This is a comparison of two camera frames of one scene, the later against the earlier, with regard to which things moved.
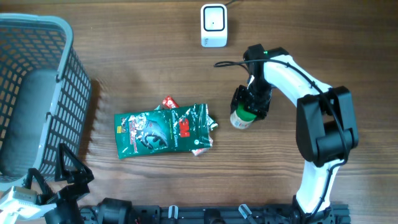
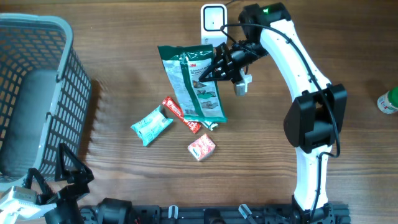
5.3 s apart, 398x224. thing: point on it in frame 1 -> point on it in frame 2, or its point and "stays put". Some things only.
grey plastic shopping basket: x=45 y=96 stays put
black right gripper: x=260 y=109 -> x=231 y=70
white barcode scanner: x=214 y=26 stays put
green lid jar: x=242 y=118 -> x=388 y=102
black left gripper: x=81 y=176 stays put
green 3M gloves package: x=162 y=130 -> x=185 y=65
